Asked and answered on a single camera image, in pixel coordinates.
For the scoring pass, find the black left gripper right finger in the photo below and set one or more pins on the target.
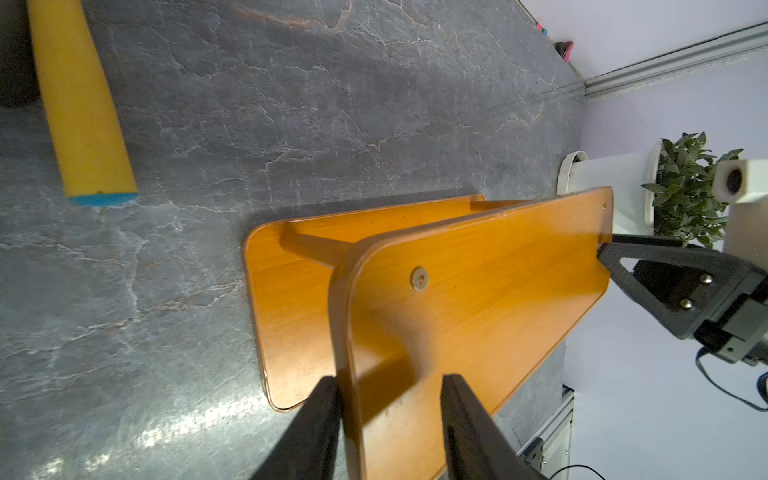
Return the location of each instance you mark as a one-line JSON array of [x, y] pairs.
[[474, 447]]

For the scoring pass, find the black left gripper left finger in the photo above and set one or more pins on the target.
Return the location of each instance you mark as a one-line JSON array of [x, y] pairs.
[[308, 447]]

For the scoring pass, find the orange wooden two-tier shelf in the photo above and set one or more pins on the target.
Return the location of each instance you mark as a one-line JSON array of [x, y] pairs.
[[391, 299]]

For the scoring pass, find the yellow and black work glove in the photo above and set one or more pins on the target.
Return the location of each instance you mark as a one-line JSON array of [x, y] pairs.
[[19, 84]]

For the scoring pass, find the green potted plant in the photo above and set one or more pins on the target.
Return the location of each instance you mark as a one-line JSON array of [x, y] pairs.
[[684, 205]]

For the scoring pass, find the white plant pot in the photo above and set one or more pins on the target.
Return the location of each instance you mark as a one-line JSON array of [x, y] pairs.
[[626, 175]]

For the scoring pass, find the teal garden fork yellow handle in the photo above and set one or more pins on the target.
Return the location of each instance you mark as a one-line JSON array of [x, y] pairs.
[[92, 157]]

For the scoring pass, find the pink object at wall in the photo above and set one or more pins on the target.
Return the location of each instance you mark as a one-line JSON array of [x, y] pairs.
[[564, 49]]

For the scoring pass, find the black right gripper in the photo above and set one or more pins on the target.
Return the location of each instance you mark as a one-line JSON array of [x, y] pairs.
[[694, 291]]

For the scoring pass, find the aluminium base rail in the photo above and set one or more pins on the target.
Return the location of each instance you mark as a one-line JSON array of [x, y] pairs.
[[550, 449]]

